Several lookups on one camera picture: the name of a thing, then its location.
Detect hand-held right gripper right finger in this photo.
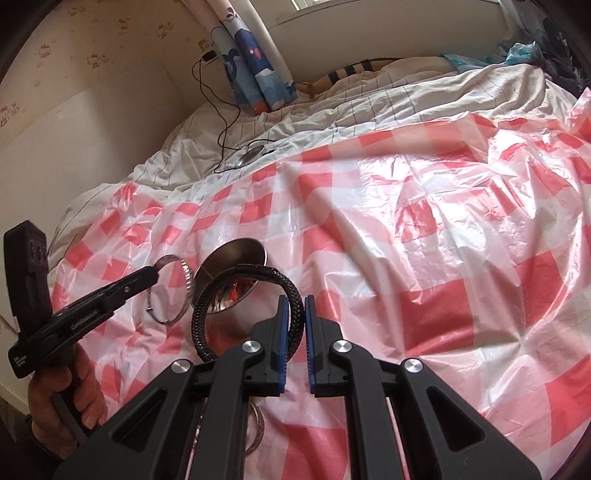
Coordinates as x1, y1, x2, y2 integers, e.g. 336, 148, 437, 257
305, 295, 541, 480

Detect blue plastic bag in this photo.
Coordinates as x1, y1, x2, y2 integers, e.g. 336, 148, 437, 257
441, 41, 543, 65

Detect black charger cable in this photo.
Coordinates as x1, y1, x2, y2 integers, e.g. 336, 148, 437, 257
191, 53, 278, 174

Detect dark clothing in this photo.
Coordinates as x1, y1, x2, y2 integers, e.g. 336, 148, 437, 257
538, 14, 587, 97

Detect white striped duvet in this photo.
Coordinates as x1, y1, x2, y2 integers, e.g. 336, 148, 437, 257
48, 55, 578, 259

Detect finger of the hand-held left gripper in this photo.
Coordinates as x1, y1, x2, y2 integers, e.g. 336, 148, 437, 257
90, 265, 161, 319

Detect round grey charging pad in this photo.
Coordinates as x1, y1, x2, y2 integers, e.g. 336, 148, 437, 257
236, 145, 265, 168

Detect red checked plastic sheet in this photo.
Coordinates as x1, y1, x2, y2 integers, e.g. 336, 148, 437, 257
48, 111, 591, 480

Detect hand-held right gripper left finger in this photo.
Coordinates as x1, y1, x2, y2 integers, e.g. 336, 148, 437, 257
53, 295, 291, 480

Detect black braided bracelet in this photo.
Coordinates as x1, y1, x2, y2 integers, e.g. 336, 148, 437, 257
191, 262, 304, 363

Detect blue printed curtain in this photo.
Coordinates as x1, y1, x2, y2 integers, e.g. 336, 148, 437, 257
205, 0, 296, 116

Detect person's left hand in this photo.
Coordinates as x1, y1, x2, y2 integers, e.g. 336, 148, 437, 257
27, 344, 108, 446

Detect silver metal bangle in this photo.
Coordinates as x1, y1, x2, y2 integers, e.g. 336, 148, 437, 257
245, 401, 267, 455
147, 255, 194, 325

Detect striped pillow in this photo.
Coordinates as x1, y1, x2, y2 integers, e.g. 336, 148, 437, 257
295, 58, 407, 95

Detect round metal tin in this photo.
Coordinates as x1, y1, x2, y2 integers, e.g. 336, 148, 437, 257
193, 237, 270, 324

